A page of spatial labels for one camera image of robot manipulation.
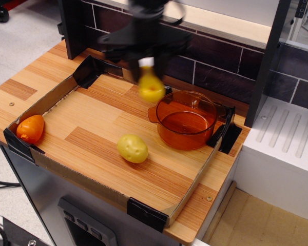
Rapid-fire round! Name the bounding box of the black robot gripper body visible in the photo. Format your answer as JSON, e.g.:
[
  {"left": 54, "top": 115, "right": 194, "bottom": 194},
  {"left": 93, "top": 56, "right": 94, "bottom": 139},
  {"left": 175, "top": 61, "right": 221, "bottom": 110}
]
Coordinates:
[{"left": 97, "top": 14, "right": 193, "bottom": 63}]

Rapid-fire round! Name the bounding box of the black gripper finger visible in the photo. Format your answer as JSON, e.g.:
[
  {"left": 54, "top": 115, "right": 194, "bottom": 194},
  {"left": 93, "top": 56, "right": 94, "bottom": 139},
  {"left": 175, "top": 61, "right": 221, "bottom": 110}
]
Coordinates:
[
  {"left": 128, "top": 58, "right": 142, "bottom": 83},
  {"left": 153, "top": 50, "right": 173, "bottom": 78}
]

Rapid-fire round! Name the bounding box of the yellow handled white toy knife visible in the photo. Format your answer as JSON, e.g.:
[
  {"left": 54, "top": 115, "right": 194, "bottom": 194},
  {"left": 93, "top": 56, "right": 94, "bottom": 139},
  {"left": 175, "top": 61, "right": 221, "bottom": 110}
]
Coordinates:
[{"left": 138, "top": 57, "right": 166, "bottom": 103}]

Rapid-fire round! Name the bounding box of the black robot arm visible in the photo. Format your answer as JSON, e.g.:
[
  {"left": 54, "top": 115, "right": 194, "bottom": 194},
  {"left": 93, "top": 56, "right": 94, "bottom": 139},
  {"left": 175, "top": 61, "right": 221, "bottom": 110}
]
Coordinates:
[{"left": 98, "top": 1, "right": 192, "bottom": 82}]

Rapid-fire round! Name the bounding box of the orange transparent plastic pot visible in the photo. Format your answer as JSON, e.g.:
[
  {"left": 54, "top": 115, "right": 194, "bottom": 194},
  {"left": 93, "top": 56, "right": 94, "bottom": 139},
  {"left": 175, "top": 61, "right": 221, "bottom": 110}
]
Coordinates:
[{"left": 148, "top": 91, "right": 226, "bottom": 150}]

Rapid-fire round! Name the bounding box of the yellow toy potato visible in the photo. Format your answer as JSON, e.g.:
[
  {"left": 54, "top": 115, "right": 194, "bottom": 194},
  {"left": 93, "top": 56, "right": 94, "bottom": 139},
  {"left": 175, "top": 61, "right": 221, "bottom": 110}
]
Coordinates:
[{"left": 117, "top": 134, "right": 148, "bottom": 163}]

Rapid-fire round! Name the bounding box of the orange toy carrot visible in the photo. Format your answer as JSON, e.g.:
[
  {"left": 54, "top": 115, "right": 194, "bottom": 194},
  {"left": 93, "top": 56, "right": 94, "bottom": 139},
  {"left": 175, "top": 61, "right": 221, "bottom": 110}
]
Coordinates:
[{"left": 16, "top": 115, "right": 45, "bottom": 144}]

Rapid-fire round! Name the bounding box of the black chair caster wheel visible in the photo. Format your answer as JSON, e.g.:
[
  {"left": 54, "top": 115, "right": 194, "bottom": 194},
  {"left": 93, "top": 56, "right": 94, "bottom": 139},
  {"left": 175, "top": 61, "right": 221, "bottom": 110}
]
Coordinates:
[{"left": 0, "top": 7, "right": 9, "bottom": 23}]

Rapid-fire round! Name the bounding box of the white toy sink drainboard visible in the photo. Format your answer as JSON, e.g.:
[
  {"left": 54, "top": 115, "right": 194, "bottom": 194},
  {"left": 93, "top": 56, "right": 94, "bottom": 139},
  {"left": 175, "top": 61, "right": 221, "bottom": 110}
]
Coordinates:
[{"left": 234, "top": 97, "right": 308, "bottom": 219}]

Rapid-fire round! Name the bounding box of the grey oven control panel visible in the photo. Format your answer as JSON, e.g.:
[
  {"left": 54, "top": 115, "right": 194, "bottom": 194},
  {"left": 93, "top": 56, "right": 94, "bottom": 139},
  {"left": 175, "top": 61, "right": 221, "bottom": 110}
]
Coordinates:
[{"left": 58, "top": 198, "right": 118, "bottom": 245}]

